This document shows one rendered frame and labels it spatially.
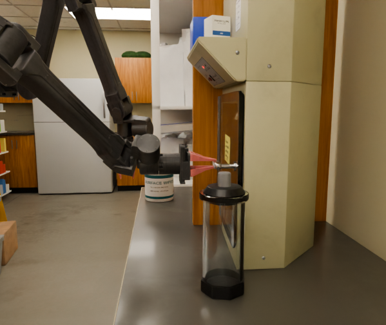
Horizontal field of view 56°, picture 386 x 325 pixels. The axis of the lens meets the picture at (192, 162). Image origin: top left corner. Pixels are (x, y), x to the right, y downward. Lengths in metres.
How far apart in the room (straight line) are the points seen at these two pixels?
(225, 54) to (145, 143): 0.28
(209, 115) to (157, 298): 0.65
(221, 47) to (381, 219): 0.68
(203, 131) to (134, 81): 4.91
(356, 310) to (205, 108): 0.74
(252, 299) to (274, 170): 0.31
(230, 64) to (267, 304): 0.54
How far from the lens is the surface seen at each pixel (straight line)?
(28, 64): 0.81
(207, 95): 1.23
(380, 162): 1.18
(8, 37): 0.81
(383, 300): 0.92
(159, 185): 1.58
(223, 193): 0.75
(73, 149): 5.92
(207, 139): 1.24
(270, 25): 0.91
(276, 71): 0.90
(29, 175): 6.30
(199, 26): 1.08
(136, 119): 1.26
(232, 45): 0.88
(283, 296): 0.87
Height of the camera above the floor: 1.35
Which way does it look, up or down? 8 degrees down
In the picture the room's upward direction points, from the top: straight up
